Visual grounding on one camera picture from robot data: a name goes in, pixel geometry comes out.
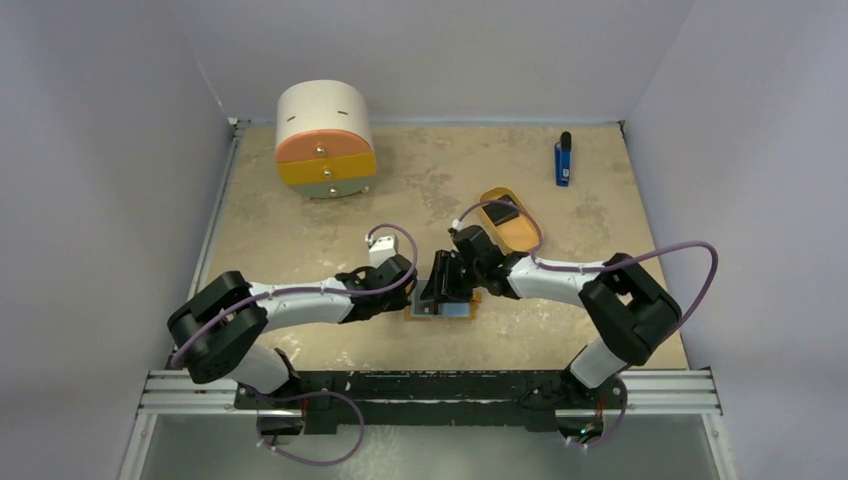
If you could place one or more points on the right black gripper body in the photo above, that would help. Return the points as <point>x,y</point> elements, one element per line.
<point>448,278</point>

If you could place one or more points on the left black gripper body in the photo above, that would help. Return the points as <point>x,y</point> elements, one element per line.
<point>393,301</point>

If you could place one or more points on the orange leather card holder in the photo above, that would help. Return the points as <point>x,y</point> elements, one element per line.
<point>420,309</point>

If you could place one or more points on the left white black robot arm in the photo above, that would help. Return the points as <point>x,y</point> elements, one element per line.
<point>216,331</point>

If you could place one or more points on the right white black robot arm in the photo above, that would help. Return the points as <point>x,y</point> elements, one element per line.
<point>631,312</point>

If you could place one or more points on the tan oval tray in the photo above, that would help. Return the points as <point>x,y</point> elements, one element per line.
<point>517,235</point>

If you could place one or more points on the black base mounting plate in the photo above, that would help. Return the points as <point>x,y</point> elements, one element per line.
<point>536,400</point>

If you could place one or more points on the round mini drawer cabinet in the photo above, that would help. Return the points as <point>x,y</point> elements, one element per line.
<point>324,147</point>

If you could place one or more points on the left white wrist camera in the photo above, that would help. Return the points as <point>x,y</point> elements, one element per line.
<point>381,249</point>

